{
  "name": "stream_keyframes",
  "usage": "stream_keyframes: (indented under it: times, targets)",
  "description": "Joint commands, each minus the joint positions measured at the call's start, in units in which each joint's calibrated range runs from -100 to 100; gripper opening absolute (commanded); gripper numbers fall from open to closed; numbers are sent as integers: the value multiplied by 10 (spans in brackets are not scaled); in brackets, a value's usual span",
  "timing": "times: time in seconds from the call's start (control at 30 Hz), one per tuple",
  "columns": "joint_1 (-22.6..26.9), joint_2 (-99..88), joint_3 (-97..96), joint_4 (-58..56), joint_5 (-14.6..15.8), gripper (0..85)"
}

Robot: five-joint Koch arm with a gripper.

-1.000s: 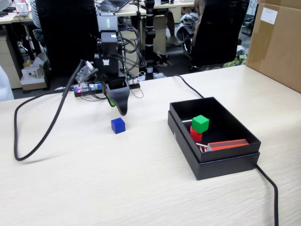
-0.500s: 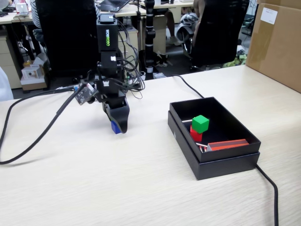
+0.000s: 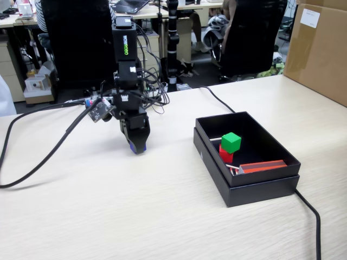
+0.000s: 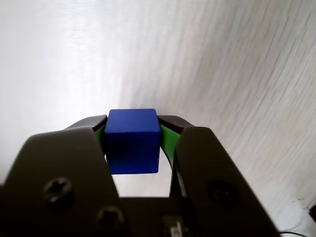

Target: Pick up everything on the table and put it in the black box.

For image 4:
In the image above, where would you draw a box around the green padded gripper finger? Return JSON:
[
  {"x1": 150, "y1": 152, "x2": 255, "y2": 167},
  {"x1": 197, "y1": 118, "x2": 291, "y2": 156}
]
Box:
[{"x1": 158, "y1": 115, "x2": 282, "y2": 237}]

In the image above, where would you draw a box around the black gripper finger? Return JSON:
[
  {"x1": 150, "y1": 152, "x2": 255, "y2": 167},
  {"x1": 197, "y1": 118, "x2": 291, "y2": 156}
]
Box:
[{"x1": 0, "y1": 114, "x2": 129, "y2": 237}]

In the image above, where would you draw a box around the blue cube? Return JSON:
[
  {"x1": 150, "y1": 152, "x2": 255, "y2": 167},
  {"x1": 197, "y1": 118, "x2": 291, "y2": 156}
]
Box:
[{"x1": 103, "y1": 108, "x2": 161, "y2": 174}]

